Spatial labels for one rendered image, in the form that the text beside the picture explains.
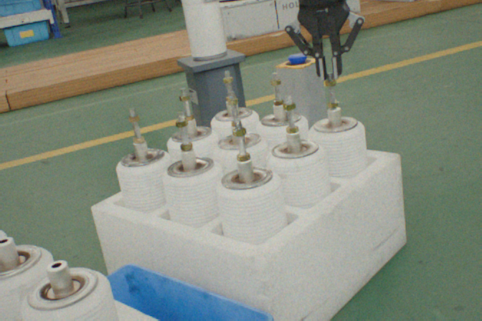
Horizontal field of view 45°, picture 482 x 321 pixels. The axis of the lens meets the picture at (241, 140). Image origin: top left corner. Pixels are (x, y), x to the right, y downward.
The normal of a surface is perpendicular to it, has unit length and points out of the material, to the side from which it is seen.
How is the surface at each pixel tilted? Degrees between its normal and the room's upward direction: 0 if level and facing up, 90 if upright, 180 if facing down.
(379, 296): 0
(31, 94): 90
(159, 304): 88
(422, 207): 0
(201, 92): 91
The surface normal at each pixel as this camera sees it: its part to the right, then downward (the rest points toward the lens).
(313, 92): 0.75, 0.11
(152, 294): -0.64, 0.31
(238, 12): 0.36, 0.26
